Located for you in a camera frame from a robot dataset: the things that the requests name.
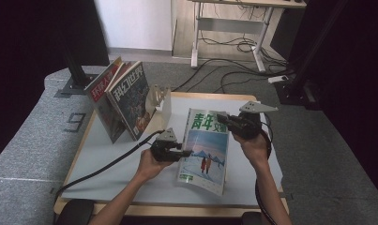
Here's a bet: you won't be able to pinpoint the black stand with base plate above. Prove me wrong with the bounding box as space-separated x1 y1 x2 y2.
53 43 105 98

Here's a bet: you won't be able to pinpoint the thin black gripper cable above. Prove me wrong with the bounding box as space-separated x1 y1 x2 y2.
253 120 279 225

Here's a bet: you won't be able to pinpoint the white desk frame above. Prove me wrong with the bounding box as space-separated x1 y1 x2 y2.
188 0 308 73

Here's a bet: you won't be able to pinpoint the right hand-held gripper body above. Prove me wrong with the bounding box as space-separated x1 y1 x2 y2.
227 100 279 141

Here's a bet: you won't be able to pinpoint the white snowy scene magazine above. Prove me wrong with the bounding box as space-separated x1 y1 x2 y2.
176 107 232 197

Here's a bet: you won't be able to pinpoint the black curtain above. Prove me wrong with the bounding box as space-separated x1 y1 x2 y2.
270 0 378 204
0 0 111 167

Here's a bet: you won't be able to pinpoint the plastic portrait cover magazine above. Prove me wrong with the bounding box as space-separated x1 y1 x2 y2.
83 56 127 144

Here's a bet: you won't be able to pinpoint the dark blue cover magazine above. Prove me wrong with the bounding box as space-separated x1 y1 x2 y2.
105 60 157 143

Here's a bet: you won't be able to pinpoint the clear acrylic magazine rack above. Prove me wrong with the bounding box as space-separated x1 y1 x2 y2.
145 83 173 132

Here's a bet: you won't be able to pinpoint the black slanted metal stand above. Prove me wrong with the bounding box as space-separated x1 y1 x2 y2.
272 0 349 111

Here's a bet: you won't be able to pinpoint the thick black gripper cable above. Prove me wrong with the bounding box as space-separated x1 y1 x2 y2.
53 129 166 208

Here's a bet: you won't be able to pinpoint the person's right hand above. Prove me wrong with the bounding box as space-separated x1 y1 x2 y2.
232 130 271 171

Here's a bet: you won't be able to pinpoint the red brown cover magazine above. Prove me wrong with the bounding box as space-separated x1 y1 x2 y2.
113 60 136 89

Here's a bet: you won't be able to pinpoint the bundle of black floor cables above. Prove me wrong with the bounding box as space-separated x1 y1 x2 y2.
172 31 295 94

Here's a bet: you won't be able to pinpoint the person's left hand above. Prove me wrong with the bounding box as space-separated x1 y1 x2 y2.
136 148 175 183

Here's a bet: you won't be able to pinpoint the grey table mat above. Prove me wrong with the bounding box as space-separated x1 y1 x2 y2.
60 93 284 207

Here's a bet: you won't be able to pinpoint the person's black pants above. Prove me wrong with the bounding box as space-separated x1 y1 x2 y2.
54 198 265 225

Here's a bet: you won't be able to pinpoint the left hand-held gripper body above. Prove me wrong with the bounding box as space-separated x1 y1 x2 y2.
149 127 184 163

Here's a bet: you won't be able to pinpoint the white power strip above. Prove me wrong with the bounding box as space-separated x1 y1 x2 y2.
267 74 289 84

